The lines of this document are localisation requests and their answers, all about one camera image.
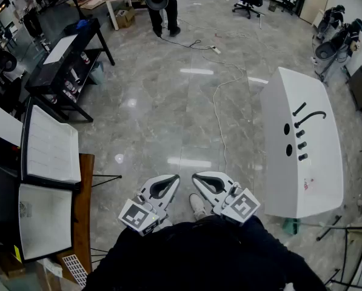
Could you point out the black round seat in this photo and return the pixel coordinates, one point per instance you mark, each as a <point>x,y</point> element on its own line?
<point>2,58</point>

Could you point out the open cardboard box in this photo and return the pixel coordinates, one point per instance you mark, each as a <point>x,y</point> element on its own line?
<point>124,18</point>

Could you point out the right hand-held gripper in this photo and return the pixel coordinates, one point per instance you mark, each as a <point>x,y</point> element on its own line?
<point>242,206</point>

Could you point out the white curved counter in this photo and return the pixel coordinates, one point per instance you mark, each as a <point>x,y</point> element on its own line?
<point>308,177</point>

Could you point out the black round knob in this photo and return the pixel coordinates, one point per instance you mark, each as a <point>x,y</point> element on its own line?
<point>302,145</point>
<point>303,156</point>
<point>299,133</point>

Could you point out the person's black-clothed body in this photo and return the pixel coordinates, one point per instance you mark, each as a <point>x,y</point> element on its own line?
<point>199,259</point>

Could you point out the person's right forearm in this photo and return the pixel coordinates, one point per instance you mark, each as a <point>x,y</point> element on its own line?
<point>259,232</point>

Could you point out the black metal stand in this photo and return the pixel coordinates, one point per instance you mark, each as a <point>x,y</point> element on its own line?
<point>347,247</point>

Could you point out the teal bag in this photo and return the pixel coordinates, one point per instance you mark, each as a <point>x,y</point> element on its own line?
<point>97,73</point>

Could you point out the green block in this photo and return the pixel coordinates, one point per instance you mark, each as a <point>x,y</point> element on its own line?
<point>291,226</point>

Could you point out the brown wooden table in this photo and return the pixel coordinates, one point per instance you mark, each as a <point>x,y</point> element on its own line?
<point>83,199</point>

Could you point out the white tissue pack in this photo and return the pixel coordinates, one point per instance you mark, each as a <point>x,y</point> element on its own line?
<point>53,268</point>

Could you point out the beige door panel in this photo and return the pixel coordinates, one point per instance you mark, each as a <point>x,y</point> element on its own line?
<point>315,0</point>

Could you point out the white wire grid rack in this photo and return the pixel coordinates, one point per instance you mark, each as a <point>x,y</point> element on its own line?
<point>75,270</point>

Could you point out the white power strip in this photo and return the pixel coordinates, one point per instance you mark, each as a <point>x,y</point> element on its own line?
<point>216,49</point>

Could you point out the blue cloth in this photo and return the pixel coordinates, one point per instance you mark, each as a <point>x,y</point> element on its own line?
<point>82,24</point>

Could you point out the person's left forearm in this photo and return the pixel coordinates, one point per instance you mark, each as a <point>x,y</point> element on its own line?
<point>138,242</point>

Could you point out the white flat board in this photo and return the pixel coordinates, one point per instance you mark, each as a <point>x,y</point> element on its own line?
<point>61,49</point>

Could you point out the black shelf table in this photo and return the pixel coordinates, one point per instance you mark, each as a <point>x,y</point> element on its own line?
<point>56,71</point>

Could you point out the black cabinet with yellow label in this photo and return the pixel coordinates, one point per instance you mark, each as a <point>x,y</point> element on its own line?
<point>47,223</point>

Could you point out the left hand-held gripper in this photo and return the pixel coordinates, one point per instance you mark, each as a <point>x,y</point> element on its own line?
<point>138,215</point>

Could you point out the person's right white shoe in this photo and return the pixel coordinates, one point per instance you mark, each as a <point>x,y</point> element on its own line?
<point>197,206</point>

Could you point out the black curved faucet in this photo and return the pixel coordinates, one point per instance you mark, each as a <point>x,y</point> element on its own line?
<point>309,117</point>

